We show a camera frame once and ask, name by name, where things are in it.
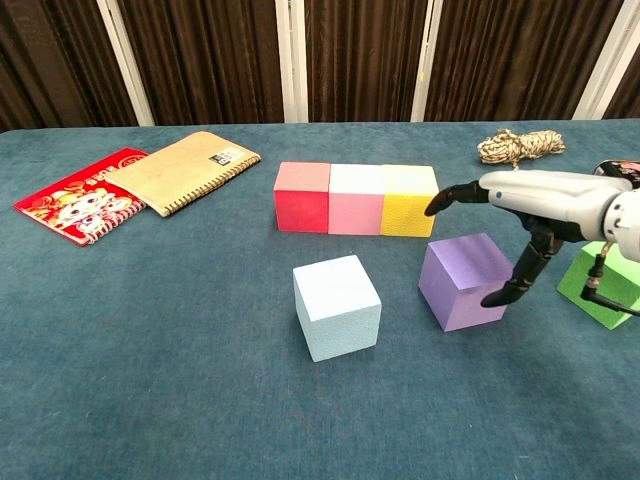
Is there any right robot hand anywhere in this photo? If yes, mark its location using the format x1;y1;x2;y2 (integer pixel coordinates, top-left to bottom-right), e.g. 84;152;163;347
423;169;634;308

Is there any purple foam cube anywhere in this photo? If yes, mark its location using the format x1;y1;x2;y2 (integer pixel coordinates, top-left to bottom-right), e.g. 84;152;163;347
417;232;523;333

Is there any yellow foam cube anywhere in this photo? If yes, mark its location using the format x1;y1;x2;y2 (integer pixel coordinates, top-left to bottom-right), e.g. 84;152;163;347
379;165;441;238

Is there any red foam cube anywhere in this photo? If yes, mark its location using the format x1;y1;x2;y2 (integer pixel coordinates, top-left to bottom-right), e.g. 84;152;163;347
273;161;332;234

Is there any black and gold tin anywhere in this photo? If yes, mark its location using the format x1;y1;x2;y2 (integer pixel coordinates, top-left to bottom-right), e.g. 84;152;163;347
592;159;640;177

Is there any green foam cube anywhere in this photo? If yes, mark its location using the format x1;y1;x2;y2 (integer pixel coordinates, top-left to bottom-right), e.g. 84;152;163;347
556;240;640;331

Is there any pink foam cube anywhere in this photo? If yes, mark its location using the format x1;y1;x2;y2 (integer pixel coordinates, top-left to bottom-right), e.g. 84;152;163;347
327;163;385;236

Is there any light blue foam cube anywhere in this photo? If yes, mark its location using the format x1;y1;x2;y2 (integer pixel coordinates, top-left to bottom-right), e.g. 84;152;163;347
292;254;383;363

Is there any teal felt table mat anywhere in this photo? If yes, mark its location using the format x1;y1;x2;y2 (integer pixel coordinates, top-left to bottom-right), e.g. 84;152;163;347
0;119;640;480

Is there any dark brown curtain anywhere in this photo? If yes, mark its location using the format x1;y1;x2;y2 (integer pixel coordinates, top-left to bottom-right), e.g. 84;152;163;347
0;0;640;134

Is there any tan kraft spiral notebook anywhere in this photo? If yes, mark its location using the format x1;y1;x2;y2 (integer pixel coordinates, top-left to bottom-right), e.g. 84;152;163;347
103;130;263;218

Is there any red spiral notebook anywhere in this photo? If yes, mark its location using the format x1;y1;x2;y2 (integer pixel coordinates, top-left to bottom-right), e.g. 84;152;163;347
13;146;150;248

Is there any braided rope bundle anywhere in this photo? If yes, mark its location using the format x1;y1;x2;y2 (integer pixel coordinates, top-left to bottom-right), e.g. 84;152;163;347
476;127;567;167

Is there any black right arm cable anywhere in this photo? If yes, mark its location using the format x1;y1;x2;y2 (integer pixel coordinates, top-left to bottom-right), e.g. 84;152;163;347
579;242;640;317

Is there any white metal frame post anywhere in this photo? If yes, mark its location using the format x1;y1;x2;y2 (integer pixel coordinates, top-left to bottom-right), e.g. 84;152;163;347
274;0;310;124
409;0;445;123
95;0;155;127
572;0;640;121

